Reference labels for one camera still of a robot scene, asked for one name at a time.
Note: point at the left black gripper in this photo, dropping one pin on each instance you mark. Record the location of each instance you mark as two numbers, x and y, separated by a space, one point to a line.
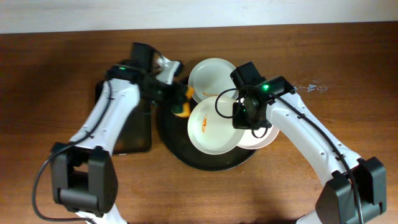
179 98

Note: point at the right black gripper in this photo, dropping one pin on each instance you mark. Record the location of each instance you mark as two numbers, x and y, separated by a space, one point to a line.
237 116

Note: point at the green and yellow sponge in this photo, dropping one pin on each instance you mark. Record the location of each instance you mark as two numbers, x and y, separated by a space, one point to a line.
181 101

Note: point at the white plate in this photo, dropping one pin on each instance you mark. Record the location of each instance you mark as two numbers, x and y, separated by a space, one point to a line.
210 128

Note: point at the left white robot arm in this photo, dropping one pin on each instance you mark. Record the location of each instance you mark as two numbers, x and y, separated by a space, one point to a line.
83 177

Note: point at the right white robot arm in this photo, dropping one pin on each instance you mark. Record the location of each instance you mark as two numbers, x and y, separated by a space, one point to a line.
354 189

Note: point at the round black tray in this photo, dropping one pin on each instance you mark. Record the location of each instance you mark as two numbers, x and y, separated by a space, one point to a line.
173 133

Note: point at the black rectangular tray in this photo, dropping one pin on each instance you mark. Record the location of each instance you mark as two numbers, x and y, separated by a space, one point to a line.
126 125

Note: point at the pale pink plate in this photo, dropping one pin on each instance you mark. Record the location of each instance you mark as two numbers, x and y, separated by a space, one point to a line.
248 141

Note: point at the pale green plate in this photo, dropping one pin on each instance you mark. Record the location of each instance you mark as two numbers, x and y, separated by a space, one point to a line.
210 77

